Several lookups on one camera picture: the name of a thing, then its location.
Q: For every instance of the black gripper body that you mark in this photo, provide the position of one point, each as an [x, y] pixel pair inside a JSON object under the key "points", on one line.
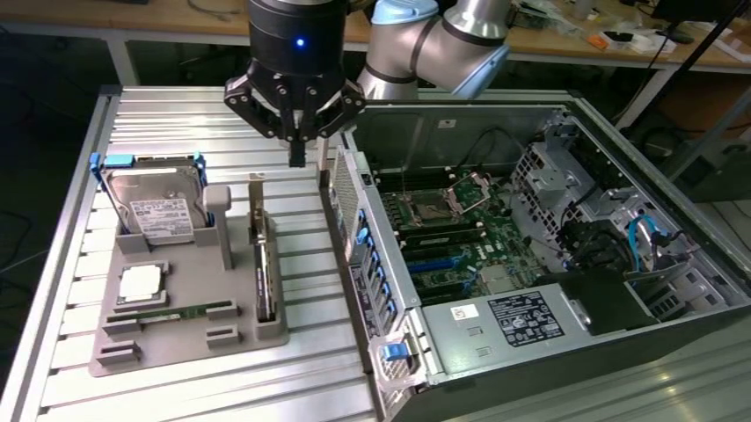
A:
{"points": [[293, 26]]}

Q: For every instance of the black graphics card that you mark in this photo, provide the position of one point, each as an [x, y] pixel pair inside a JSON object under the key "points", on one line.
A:
{"points": [[265, 272]]}

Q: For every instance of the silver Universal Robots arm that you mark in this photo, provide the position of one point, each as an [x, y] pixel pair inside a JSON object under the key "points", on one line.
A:
{"points": [[411, 44]]}

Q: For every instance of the thin socket locking lever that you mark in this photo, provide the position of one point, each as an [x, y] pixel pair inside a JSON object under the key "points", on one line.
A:
{"points": [[405, 180]]}

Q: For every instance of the silver hard disk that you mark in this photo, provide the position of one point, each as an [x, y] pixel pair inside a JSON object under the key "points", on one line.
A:
{"points": [[159, 193]]}

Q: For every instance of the blue slot retention clip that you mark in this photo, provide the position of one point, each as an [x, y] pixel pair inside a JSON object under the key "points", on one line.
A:
{"points": [[385, 293], [391, 312], [361, 219], [380, 277], [375, 260], [368, 241]]}

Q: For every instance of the CPU socket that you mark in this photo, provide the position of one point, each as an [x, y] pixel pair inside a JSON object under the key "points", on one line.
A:
{"points": [[431, 208]]}

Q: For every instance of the open metal socket cover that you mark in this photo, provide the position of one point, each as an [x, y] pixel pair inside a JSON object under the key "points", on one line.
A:
{"points": [[469, 191]]}

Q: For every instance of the hard disk drive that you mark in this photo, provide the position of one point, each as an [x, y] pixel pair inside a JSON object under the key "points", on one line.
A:
{"points": [[95, 169]]}

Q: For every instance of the black installed RAM stick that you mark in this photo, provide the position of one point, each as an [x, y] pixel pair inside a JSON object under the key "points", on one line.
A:
{"points": [[436, 239]]}

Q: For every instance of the metal disk bay cage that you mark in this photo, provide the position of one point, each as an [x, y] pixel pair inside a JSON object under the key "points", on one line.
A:
{"points": [[545, 180], [668, 299]]}

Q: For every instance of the green motherboard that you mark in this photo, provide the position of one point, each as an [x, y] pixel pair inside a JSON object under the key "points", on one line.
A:
{"points": [[499, 233]]}

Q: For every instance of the blue expansion slot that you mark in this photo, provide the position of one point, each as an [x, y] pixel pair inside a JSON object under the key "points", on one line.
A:
{"points": [[436, 264]]}

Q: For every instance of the grey parts rack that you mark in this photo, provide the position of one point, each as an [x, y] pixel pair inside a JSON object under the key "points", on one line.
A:
{"points": [[193, 285]]}

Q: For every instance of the silver CPU chip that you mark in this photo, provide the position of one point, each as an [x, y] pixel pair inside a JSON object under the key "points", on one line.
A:
{"points": [[140, 283]]}

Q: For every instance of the orange small desk item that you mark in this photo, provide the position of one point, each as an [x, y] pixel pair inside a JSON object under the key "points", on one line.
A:
{"points": [[597, 41]]}

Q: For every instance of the silver chipset heatsink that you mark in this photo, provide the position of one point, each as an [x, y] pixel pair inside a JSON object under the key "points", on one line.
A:
{"points": [[493, 280]]}

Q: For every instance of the green RAM stick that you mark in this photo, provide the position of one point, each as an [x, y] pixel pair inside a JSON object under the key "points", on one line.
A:
{"points": [[176, 313]]}

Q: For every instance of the white packaging with black part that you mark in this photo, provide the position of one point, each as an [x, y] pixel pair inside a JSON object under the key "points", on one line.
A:
{"points": [[621, 37]]}

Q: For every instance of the black slanted rod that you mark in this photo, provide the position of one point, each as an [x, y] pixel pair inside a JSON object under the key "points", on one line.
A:
{"points": [[672, 72]]}

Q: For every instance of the grey power supply unit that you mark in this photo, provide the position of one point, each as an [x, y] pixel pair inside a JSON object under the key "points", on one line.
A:
{"points": [[463, 338]]}

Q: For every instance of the blue case latch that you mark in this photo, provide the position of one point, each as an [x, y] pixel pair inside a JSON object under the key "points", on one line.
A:
{"points": [[392, 353]]}

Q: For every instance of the black monitor with stand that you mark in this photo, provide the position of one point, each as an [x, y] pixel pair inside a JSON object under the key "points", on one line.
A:
{"points": [[675, 34]]}

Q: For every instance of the black box on floor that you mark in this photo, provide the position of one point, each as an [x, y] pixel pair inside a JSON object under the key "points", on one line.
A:
{"points": [[715, 176]]}

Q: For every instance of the open black PC case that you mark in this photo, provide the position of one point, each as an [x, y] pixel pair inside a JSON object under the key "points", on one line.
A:
{"points": [[675, 351]]}

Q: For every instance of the wooden desk white frame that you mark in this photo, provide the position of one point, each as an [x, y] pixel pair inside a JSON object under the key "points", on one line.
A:
{"points": [[621, 59], [88, 13]]}

